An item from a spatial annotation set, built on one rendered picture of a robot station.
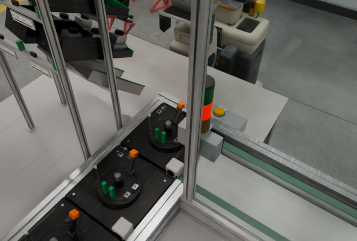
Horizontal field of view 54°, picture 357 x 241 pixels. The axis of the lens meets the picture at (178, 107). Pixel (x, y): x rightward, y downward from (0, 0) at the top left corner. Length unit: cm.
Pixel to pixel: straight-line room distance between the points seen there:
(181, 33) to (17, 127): 93
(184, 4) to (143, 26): 184
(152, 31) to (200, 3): 289
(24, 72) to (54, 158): 192
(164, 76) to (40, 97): 56
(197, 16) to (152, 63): 108
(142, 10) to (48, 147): 262
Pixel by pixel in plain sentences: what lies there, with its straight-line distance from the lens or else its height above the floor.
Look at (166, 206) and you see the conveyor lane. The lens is 109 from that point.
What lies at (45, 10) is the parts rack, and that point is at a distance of 89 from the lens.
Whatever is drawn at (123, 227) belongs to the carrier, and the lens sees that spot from 104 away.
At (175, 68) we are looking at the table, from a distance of 168.
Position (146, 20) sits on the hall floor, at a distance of 365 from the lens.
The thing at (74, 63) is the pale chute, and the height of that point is 117.
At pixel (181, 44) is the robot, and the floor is 80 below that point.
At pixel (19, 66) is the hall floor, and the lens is 332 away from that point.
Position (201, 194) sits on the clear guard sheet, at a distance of 105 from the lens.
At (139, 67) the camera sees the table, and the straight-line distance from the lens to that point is 169.
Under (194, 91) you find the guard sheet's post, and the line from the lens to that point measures 74.
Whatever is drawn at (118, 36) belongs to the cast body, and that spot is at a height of 127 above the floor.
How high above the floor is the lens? 192
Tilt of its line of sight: 46 degrees down
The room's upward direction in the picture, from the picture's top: 1 degrees clockwise
